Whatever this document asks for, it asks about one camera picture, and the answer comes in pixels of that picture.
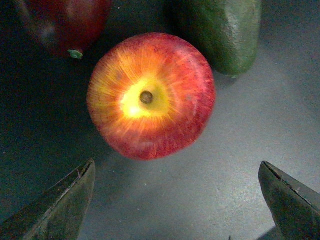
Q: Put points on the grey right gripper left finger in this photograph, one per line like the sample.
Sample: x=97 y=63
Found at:
x=58 y=213

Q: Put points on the red yellow apple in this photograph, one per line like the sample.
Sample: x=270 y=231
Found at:
x=151 y=95

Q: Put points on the black front display tray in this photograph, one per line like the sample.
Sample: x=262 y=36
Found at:
x=208 y=191

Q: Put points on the green avocado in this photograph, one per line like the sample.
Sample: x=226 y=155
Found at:
x=226 y=32

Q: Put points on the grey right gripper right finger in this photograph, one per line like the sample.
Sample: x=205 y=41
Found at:
x=295 y=208

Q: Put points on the red mango on table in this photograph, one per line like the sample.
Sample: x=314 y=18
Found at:
x=63 y=26

